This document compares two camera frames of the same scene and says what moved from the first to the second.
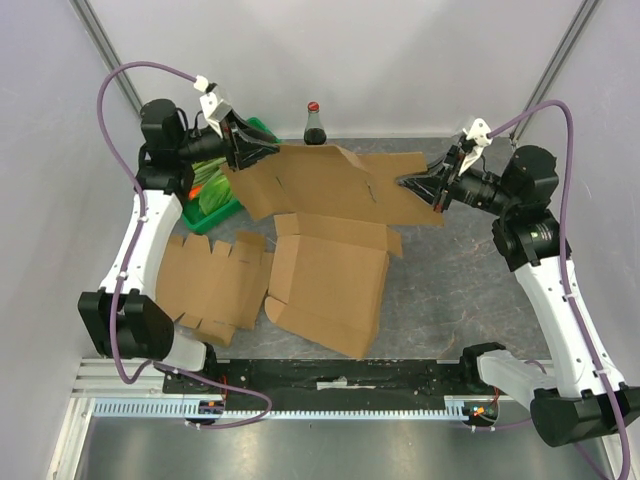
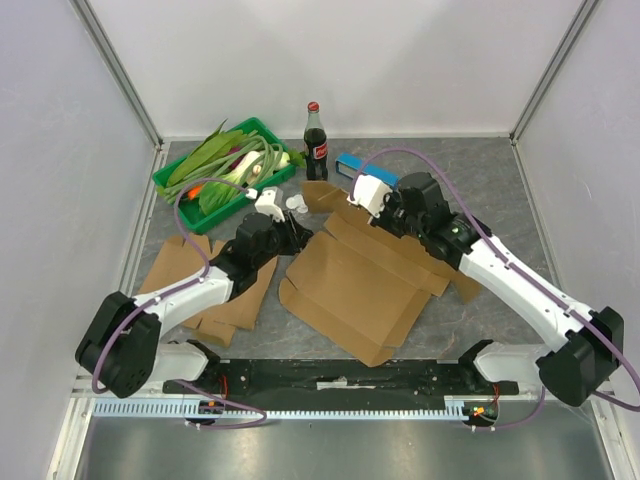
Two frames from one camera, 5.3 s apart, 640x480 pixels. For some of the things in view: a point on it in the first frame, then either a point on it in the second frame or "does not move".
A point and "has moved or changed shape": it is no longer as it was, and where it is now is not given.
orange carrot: [193, 192] does not move
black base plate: [290, 379] does not move
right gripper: [445, 179] → [388, 212]
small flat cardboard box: [214, 290] does not move
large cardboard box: [336, 213] has moved or changed shape
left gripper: [245, 153] → [297, 236]
